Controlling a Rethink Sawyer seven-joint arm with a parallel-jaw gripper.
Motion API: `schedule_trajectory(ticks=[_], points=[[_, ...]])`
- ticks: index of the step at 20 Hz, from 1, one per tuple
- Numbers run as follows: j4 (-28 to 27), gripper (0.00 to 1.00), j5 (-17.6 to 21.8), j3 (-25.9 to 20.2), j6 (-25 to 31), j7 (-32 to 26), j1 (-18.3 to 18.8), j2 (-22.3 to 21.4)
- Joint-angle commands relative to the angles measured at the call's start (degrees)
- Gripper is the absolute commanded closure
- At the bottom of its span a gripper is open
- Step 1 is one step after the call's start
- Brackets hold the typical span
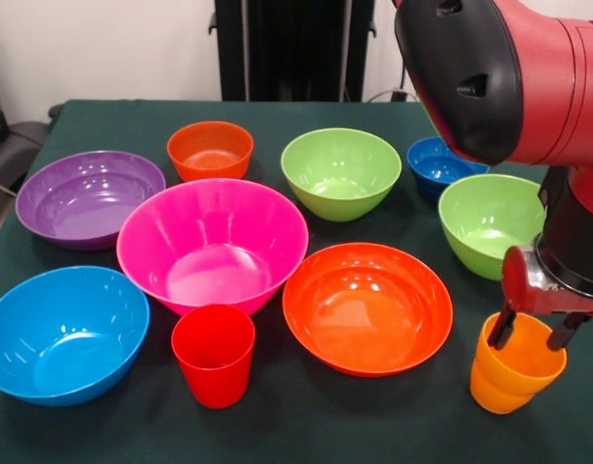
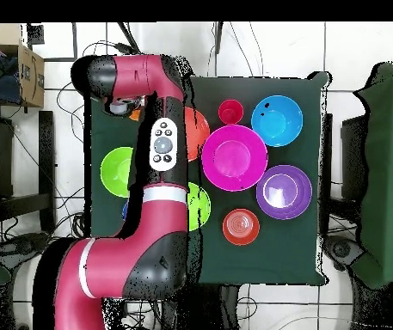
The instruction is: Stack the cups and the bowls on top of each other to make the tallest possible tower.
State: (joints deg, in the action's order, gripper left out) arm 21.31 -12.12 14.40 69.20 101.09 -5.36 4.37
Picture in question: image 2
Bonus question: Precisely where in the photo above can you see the black tripod leg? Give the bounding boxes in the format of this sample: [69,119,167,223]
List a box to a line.
[114,21,145,56]
[213,21,224,55]

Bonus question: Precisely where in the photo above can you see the green plastic bowl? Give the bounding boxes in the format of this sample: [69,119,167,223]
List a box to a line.
[186,181,212,232]
[99,146,134,199]

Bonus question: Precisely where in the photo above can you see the pink plastic bowl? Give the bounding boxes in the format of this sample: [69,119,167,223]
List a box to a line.
[200,124,269,193]

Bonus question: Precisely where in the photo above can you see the purple plastic bowl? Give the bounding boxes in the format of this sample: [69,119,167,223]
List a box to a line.
[255,164,313,221]

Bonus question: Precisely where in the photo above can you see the red plastic cup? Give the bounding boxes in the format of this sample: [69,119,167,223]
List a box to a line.
[217,99,244,125]

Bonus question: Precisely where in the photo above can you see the black table leg frame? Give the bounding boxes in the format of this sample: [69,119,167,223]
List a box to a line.
[0,109,57,235]
[319,113,366,238]

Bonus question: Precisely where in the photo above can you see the black metal floor frame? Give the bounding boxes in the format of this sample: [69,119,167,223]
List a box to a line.
[26,21,79,64]

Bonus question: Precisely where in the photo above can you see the dark blue bag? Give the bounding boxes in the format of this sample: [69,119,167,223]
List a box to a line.
[0,56,23,106]

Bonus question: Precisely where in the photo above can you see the light blue plastic bowl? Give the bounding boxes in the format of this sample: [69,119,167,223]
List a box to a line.
[250,95,304,148]

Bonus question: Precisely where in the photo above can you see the large orange-red plastic bowl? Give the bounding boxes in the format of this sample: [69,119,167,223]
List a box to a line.
[183,107,212,162]

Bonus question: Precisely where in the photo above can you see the small ribbed orange-red bowl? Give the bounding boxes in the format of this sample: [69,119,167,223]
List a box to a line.
[222,208,261,247]

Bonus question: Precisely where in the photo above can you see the dark green tablecloth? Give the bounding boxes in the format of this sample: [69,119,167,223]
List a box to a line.
[83,65,331,288]

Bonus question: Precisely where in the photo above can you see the cardboard box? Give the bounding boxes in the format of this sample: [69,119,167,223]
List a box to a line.
[0,22,46,108]

